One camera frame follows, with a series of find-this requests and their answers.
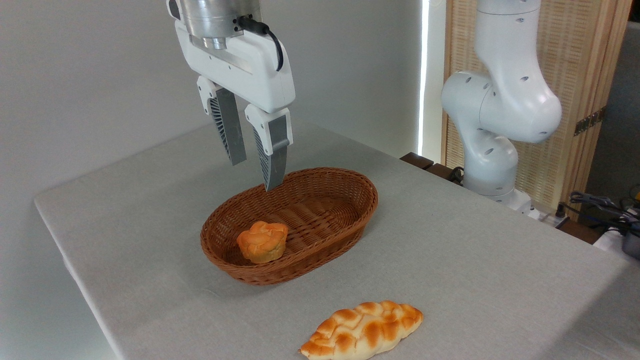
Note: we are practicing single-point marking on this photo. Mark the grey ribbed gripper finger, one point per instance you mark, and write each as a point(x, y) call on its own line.
point(231, 130)
point(274, 150)

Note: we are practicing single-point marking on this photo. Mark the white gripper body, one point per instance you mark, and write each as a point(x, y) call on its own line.
point(240, 65)

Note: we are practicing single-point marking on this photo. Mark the braided golden bread loaf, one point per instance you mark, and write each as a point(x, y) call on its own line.
point(362, 330)

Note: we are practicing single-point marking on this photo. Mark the brown wicker oval basket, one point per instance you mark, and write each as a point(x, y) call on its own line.
point(320, 210)

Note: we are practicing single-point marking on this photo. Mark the round orange bread bun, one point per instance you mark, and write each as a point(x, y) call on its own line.
point(262, 242)

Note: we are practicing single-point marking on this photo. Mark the dark brown wooden furniture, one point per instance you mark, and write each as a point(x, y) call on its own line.
point(420, 161)

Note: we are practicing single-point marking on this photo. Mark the white power strip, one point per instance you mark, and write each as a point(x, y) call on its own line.
point(547, 218)

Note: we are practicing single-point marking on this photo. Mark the dark metal screen hinge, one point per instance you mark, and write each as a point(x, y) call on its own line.
point(590, 121)

